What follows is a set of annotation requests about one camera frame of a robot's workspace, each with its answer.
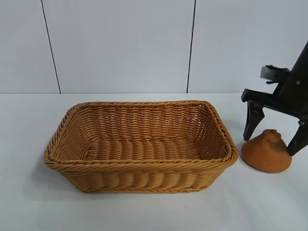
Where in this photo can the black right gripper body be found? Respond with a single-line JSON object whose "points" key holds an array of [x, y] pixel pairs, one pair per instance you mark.
{"points": [[293, 101]]}

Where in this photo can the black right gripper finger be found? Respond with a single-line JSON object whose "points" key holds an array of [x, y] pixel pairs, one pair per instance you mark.
{"points": [[251, 120], [299, 140]]}

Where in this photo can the orange-brown cone-shaped bun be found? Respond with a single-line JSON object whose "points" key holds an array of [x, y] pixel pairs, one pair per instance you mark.
{"points": [[264, 156]]}

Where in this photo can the tan woven wicker basket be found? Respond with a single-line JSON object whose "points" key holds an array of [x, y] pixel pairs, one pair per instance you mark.
{"points": [[144, 178]]}

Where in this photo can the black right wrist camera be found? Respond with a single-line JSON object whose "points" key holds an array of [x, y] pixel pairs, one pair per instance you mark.
{"points": [[272, 72]]}

